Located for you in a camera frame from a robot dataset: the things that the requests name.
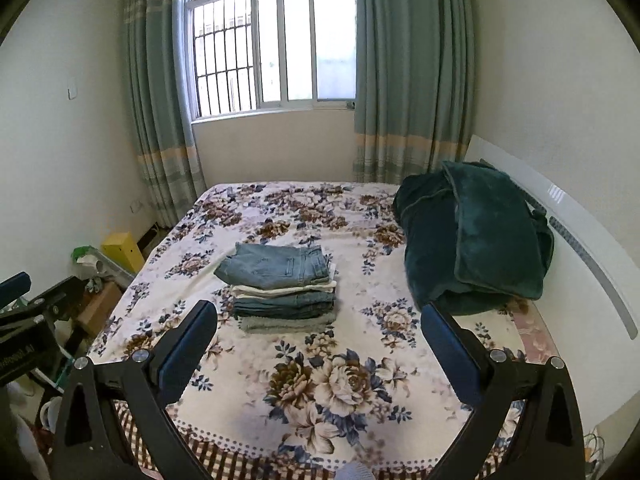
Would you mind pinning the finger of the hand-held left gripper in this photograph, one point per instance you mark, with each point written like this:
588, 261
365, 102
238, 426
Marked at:
14, 287

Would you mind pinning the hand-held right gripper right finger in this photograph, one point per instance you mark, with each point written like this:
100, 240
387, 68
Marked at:
450, 355

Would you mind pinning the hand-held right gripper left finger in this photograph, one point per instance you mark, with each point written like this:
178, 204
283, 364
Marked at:
187, 345

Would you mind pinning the light blue denim pants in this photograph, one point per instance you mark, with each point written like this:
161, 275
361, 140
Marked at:
272, 267

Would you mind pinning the grey green pants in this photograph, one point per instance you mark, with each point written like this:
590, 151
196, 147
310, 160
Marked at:
285, 325

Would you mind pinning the dark blue denim pants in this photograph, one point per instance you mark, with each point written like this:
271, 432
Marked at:
285, 305

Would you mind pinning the brown cardboard box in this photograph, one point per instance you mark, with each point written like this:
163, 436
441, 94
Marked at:
100, 305

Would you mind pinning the green plastic bag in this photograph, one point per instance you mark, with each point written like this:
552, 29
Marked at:
82, 252

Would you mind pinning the pink floral pillow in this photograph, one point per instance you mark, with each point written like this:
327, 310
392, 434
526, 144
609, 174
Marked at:
532, 330

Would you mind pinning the white tube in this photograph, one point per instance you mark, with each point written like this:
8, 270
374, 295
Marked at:
107, 267

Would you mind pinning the yellow box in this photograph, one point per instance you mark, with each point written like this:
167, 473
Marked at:
125, 252

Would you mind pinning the floral printed blanket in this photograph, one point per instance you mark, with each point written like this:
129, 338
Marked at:
360, 280

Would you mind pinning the dark green plush blanket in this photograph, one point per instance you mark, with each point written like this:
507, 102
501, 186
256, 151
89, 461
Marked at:
425, 230

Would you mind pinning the dark green plush pillow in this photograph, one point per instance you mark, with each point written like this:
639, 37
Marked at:
495, 230

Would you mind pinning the white bed headboard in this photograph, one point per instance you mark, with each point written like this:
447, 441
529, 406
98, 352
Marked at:
575, 310

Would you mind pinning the light grey cloth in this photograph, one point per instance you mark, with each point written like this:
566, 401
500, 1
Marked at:
355, 471

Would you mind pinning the teal striped curtain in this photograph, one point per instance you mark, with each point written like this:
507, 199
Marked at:
410, 85
160, 135

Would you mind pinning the white framed barred window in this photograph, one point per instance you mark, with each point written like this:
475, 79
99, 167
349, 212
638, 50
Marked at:
270, 50

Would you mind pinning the white wall socket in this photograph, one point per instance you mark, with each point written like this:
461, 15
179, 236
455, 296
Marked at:
136, 206

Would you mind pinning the white wall switch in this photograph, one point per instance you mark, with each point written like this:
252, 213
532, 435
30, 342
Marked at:
73, 93

